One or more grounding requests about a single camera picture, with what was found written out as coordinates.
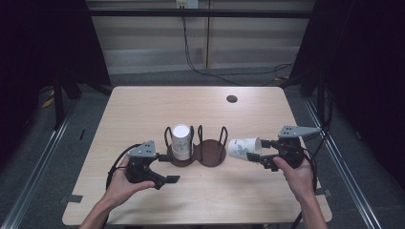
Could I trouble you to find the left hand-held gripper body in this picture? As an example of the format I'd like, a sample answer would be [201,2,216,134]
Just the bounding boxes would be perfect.
[124,139,168,191]

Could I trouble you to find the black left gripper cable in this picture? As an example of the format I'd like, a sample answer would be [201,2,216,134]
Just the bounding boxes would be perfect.
[105,143,142,192]

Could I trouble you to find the person's left hand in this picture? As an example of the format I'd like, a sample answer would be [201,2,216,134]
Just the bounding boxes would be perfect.
[106,156,156,208]

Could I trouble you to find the black horizontal frame bar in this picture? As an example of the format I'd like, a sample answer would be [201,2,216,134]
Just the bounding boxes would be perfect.
[85,8,314,18]

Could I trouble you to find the brown double cup holder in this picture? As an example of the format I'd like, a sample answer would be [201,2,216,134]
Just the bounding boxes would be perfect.
[163,124,229,168]

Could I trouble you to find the aluminium floor rail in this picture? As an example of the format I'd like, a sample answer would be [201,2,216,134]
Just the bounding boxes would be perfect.
[302,94,383,229]
[0,92,84,229]

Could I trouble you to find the stack of floral paper cups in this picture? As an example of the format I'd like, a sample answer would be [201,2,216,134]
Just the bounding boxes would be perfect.
[171,123,194,161]

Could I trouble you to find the black wall cable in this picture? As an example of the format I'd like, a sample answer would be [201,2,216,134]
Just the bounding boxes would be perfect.
[181,15,294,88]

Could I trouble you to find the person's right hand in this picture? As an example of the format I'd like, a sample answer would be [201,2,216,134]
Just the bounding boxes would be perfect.
[272,156,316,203]

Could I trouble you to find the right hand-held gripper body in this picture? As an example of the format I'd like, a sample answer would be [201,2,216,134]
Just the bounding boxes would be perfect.
[261,126,322,171]

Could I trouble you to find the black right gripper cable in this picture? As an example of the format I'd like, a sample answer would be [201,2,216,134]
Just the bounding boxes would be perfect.
[290,127,333,229]

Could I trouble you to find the black curtain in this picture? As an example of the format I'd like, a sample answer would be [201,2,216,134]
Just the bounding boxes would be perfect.
[0,0,113,160]
[286,0,405,192]

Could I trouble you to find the white wall socket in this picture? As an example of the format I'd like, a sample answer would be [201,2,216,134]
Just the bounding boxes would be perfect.
[176,0,199,10]

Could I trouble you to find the black metal stand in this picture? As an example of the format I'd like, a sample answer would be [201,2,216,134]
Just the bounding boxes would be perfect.
[52,68,113,130]

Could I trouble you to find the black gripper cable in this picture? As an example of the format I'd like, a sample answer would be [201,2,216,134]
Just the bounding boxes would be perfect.
[105,143,142,192]
[290,127,333,229]

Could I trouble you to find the single floral paper cup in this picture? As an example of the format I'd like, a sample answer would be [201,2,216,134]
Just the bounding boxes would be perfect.
[227,136,263,161]

